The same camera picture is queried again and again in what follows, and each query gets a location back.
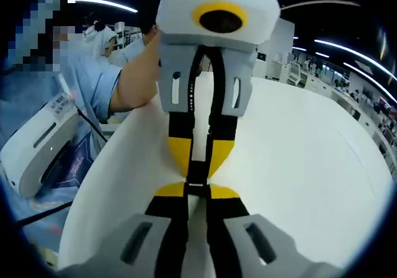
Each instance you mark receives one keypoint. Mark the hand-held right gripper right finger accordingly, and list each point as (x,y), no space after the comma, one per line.
(235,247)

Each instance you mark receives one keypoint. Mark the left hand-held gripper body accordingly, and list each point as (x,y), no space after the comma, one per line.
(180,14)

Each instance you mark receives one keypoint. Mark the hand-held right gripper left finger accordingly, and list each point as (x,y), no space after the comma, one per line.
(102,262)

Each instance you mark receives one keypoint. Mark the black pronged plastic buckle part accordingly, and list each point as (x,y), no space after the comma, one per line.
(197,191)

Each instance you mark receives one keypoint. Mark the white low cabinet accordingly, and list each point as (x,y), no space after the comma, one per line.
(277,70)

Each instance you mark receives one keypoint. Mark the white office chair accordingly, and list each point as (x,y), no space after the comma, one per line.
(296,73)

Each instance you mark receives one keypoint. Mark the person in blue shirt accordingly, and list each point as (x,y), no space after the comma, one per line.
(90,82)

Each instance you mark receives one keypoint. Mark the long ceiling light strip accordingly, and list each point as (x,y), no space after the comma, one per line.
(347,50)
(102,2)

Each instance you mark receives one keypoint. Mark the row of white office desks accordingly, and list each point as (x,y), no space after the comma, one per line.
(350,101)

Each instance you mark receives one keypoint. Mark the white chest device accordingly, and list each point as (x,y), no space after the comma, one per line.
(28,154)

